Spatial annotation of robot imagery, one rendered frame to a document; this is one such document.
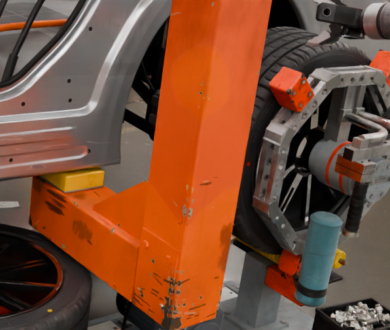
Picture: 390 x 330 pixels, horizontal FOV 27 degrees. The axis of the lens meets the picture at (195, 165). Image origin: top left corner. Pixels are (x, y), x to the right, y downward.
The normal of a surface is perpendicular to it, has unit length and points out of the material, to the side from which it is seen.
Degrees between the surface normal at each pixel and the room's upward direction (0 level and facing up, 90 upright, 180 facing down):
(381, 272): 0
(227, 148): 90
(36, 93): 90
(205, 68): 90
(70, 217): 90
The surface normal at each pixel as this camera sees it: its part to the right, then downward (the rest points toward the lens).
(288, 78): -0.43, -0.58
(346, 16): 0.12, 0.07
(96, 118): 0.65, 0.34
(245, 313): -0.75, 0.11
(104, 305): 0.15, -0.93
